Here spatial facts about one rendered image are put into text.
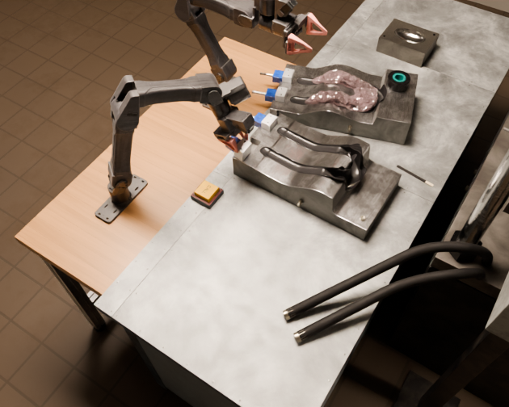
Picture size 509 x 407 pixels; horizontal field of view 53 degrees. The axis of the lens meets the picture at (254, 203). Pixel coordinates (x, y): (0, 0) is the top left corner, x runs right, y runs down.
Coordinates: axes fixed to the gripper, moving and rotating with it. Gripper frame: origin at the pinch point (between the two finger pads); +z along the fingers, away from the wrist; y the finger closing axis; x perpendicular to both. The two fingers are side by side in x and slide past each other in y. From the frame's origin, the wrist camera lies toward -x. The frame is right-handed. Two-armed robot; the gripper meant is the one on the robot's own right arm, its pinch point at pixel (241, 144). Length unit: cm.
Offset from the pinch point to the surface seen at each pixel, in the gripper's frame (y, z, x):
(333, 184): 4.5, 13.1, -29.7
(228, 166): -2.5, 11.1, 10.4
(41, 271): -68, 51, 109
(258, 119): 15.0, 3.6, 6.1
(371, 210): 7.3, 25.0, -38.7
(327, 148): 18.4, 14.0, -17.8
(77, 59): 49, 24, 213
